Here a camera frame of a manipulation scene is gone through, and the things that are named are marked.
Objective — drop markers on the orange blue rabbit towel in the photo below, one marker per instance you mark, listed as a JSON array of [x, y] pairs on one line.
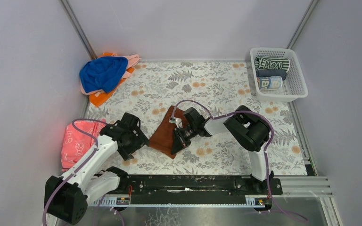
[[269, 83]]

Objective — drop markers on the white plastic basket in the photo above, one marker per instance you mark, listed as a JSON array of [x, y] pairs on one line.
[[294, 85]]

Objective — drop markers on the light pink towel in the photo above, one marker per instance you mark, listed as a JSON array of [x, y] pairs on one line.
[[131, 60]]

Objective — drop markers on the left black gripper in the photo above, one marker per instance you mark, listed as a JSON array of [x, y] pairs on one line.
[[136, 137]]

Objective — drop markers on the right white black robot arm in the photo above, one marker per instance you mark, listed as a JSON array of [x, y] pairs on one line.
[[249, 129]]

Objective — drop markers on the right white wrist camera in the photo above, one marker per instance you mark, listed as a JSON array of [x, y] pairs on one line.
[[173, 120]]

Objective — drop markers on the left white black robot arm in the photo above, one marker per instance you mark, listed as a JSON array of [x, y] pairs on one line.
[[68, 196]]

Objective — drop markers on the striped lemon rolled towel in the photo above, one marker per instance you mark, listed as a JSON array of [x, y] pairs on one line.
[[272, 63]]

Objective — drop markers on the dark blue rolled towel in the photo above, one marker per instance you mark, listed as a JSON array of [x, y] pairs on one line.
[[271, 73]]

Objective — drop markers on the brown towel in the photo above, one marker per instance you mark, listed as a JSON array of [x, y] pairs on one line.
[[162, 139]]

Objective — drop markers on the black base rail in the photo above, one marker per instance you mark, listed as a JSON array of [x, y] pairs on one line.
[[195, 189]]

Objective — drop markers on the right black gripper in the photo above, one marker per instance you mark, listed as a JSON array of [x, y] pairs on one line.
[[179, 137]]

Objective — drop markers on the pink patterned towel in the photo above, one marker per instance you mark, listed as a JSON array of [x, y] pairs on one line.
[[78, 139]]

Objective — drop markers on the floral table mat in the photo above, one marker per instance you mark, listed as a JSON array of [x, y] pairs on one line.
[[212, 88]]

